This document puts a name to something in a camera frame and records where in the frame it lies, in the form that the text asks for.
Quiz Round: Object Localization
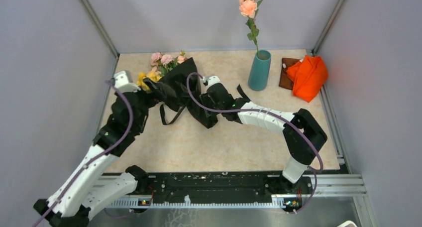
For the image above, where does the pink flower bunch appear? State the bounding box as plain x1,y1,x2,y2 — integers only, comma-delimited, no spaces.
150,50,187,76

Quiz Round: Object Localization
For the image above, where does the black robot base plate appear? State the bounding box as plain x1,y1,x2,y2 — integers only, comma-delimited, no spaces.
134,171,313,204

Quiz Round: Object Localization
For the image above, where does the yellow flower bunch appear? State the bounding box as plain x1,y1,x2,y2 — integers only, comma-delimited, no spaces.
136,67,162,92

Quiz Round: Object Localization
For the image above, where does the teal ceramic vase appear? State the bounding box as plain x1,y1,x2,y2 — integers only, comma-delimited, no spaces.
248,50,272,91

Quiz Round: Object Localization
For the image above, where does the right aluminium frame post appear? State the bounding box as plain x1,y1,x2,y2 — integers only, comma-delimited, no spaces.
311,0,347,56

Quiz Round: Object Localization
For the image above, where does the black wrapping paper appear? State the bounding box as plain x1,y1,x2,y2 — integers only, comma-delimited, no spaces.
153,58,218,128

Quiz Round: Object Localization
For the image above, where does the aluminium frame post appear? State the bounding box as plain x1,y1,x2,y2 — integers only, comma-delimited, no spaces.
79,0,119,59
311,0,347,56

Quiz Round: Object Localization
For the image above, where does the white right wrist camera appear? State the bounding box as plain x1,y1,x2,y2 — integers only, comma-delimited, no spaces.
202,75,220,87

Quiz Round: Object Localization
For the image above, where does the black ribbon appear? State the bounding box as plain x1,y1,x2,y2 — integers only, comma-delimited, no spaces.
164,95,250,123

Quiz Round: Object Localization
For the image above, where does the grey cable duct rail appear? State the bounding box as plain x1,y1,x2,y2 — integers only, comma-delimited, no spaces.
108,197,301,210

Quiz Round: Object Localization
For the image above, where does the left aluminium frame post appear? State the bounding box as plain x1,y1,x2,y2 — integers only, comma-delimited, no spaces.
79,0,119,59

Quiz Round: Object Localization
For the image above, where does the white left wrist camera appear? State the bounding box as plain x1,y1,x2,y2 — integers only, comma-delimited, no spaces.
113,70,141,93

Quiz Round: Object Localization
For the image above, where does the orange cloth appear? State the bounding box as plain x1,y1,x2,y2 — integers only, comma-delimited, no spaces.
286,55,328,103

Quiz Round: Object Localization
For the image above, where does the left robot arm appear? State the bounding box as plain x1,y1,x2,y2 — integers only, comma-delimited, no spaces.
33,78,172,227

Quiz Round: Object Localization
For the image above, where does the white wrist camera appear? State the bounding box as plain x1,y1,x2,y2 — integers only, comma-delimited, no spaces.
202,75,220,87
113,70,141,93

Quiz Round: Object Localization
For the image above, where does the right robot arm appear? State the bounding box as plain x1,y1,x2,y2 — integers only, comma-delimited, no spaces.
198,83,327,193

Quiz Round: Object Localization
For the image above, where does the peach rose stem in vase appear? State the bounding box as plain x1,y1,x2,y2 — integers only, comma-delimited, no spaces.
238,0,263,52

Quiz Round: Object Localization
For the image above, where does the brown cloth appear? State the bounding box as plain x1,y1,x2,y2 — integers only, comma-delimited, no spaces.
279,58,300,90

